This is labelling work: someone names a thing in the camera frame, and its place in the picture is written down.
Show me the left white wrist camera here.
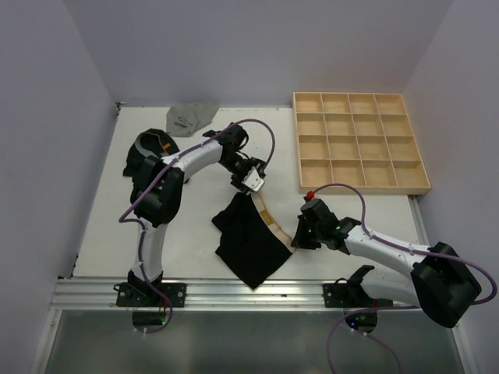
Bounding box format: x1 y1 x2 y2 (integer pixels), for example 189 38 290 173
241 167 265 194

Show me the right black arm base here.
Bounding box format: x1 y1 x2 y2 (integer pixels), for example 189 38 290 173
322 265 393 309

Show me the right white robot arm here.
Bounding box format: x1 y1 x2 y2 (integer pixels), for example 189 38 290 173
292 198 482 328

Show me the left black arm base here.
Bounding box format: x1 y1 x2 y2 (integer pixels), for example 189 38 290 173
113 271 186 308

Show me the aluminium mounting rail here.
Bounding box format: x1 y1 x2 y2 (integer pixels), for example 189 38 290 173
50 277 430 312

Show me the black striped underwear grey waistband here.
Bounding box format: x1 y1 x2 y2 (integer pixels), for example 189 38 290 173
122 129 179 178

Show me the grey crumpled underwear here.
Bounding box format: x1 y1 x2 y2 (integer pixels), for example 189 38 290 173
165 101 220 137

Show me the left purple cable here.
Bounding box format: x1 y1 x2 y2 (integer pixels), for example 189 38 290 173
119 118 278 334

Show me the black underwear beige waistband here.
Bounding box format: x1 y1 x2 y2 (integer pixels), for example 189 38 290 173
211 192 292 290

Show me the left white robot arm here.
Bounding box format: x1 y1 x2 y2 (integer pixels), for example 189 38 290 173
114 121 270 308

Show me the wooden compartment tray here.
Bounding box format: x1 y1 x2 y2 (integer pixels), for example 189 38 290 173
292 92 431 196

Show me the purple cable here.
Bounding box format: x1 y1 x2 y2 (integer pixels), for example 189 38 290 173
313 183 498 374
119 118 278 334

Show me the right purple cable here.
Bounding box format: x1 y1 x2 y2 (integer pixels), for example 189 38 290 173
313 183 498 374

